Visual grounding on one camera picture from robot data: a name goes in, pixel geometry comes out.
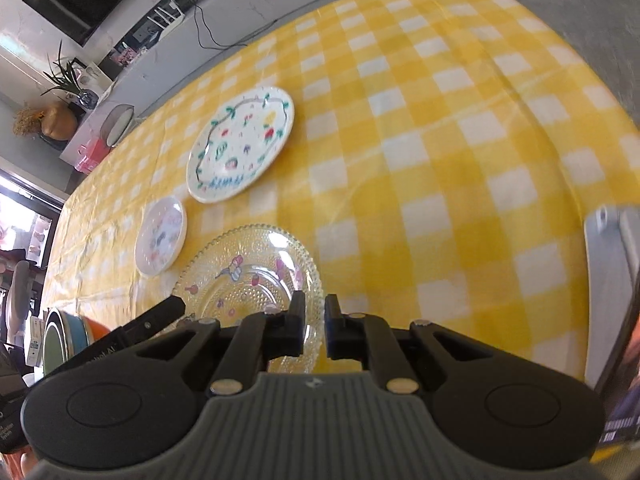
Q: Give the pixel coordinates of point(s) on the white wifi router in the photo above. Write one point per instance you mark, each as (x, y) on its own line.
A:
(167, 15)

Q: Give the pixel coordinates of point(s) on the white phone stand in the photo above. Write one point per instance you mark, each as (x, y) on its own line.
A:
(612, 244)

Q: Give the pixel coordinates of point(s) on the orange steel bowl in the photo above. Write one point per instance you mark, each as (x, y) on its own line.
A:
(94, 330)

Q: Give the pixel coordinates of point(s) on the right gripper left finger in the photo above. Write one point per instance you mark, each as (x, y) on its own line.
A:
(247, 349)

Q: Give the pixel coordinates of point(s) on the brown gourd vase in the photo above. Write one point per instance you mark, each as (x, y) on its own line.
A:
(58, 122)

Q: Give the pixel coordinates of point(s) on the black smartphone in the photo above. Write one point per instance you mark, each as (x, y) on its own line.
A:
(619, 389)

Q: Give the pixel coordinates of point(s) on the green ceramic bowl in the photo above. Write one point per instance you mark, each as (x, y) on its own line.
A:
(53, 351)

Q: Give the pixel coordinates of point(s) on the small white patterned plate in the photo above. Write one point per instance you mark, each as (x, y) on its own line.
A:
(161, 236)

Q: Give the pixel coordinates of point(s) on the pink plastic box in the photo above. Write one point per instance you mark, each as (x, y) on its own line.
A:
(91, 154)

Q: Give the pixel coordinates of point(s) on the white painted fruit plate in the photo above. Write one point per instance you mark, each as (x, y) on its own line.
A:
(239, 143)

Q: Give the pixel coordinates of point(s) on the grey round stool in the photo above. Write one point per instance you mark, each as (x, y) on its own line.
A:
(116, 124)

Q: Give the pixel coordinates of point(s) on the clear glass patterned plate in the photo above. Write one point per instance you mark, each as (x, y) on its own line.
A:
(250, 269)

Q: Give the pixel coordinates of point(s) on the blue vase with plant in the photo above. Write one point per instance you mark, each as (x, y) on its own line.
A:
(63, 77)

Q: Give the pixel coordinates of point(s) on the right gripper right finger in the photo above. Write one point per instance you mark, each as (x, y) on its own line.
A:
(369, 340)

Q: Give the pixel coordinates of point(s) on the yellow checkered tablecloth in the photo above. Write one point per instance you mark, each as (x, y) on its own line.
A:
(443, 157)

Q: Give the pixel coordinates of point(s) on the white marble tv console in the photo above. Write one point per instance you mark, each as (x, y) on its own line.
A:
(211, 32)

